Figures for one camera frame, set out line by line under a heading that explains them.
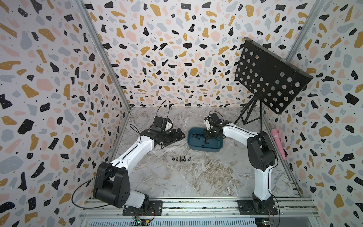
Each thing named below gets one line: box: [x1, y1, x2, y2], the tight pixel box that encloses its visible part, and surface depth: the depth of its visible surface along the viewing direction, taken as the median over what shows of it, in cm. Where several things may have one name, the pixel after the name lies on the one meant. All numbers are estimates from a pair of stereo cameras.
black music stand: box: [233, 36, 314, 134], surface depth 76 cm
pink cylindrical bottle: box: [270, 128, 286, 161], surface depth 103 cm
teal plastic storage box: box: [187, 127, 224, 153], surface depth 102 cm
